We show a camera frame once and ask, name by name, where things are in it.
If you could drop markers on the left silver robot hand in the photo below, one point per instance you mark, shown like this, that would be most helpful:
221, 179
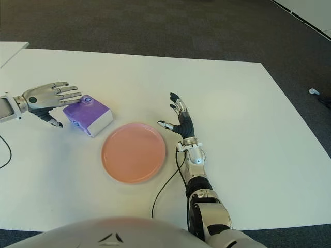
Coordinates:
44, 96

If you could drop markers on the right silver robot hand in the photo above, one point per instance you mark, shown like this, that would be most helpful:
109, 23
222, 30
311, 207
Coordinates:
186, 126

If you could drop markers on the purple tissue paper pack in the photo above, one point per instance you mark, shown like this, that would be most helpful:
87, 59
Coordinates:
88, 111

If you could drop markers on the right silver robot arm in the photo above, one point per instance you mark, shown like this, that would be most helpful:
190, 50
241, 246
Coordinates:
197, 155

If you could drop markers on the round pink plate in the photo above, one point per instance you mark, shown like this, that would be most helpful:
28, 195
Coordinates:
133, 155

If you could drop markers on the white side table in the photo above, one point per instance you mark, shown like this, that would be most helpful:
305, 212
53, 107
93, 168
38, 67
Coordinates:
9, 50

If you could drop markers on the grey robot torso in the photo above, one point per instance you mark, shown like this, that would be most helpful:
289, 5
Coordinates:
111, 232

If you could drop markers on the white handheld controller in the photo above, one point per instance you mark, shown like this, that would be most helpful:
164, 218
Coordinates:
313, 91

